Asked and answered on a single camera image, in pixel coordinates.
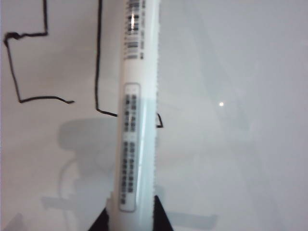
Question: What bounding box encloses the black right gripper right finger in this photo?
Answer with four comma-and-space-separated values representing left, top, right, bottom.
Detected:
153, 194, 174, 231

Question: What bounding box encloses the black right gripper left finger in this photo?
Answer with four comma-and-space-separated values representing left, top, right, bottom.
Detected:
89, 206, 112, 231

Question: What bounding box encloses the white whiteboard panel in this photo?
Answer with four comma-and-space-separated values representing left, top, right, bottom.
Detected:
0, 0, 308, 231

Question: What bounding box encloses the white marker pen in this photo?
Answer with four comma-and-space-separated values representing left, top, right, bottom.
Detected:
107, 0, 161, 231

